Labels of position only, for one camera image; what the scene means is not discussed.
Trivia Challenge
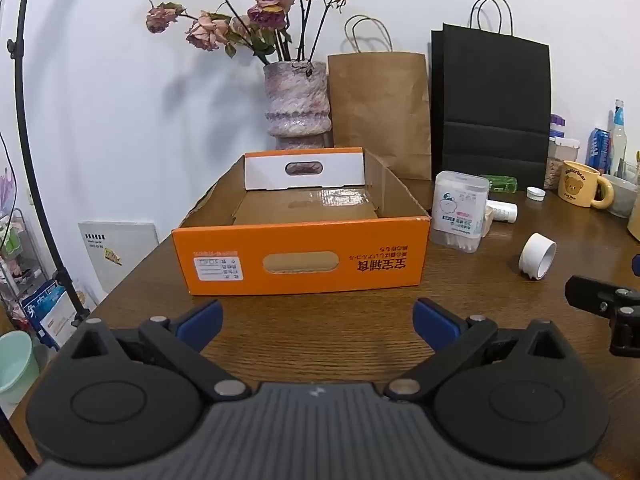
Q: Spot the green plastic basin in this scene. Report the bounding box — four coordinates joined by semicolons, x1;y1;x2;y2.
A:
0;330;41;406

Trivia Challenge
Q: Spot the white wall panel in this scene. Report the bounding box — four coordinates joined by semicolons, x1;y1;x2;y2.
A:
77;220;160;293

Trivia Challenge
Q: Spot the wire storage rack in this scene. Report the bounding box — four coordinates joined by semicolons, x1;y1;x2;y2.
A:
0;207;46;331

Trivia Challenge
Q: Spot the blue and white bag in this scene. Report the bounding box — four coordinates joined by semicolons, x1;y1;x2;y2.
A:
20;280;76;348

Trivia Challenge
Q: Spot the purple textured vase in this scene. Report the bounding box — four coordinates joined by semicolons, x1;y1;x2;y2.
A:
263;60;333;151

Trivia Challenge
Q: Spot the orange cardboard box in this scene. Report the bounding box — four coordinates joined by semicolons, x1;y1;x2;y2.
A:
171;147;432;297

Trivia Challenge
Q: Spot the clear oat jar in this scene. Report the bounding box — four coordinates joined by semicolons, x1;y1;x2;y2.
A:
544;136;581;191

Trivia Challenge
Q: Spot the blue drink can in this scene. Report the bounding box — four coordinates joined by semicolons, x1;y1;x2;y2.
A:
585;127;613;176

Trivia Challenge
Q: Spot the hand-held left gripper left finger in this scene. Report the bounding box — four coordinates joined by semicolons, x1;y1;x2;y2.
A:
52;299;251;403

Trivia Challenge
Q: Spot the black light stand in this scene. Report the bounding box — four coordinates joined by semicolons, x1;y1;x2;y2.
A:
0;0;98;473

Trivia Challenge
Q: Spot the black paper bag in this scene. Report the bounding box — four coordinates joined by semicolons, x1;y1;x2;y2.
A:
431;0;553;191

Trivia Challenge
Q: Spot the deep white ribbed lid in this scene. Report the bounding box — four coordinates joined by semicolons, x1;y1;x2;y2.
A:
518;232;557;282

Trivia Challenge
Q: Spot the yellow bear mug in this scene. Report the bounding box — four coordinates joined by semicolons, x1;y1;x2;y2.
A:
557;160;615;210

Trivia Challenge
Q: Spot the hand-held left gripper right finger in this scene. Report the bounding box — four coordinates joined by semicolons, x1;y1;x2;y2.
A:
385;297;581;403

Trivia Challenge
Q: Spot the clear cotton swab box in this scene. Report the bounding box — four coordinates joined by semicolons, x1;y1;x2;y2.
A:
430;170;491;253

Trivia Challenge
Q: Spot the clear bottle with blue cap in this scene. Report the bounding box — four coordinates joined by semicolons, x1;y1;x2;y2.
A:
611;100;629;177

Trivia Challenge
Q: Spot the brown paper bag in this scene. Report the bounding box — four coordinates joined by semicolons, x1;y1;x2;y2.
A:
327;15;433;181

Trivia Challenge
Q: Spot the white plastic bottle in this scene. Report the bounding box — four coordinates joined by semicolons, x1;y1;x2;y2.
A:
487;200;518;223

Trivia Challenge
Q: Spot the purple decoration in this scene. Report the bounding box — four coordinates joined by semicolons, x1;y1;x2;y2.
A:
0;157;18;211

